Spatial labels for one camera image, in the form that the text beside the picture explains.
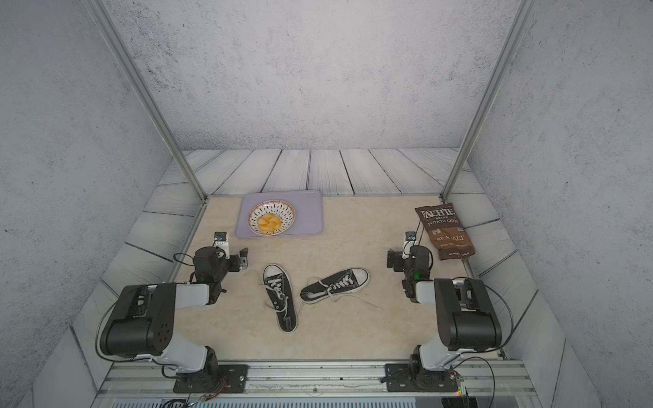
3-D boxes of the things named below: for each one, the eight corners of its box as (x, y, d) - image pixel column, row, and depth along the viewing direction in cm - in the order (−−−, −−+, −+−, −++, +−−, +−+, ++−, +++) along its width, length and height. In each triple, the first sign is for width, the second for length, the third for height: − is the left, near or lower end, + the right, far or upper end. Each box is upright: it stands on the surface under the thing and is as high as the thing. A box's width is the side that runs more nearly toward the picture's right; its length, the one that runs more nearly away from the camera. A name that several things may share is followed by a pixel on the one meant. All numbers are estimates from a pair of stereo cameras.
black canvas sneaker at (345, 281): (303, 307, 88) (301, 302, 85) (298, 291, 92) (297, 285, 89) (370, 285, 93) (371, 279, 90) (363, 270, 97) (364, 264, 94)
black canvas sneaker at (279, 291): (276, 337, 82) (273, 333, 79) (264, 272, 97) (261, 267, 94) (302, 328, 84) (301, 324, 81) (286, 265, 99) (285, 260, 96)
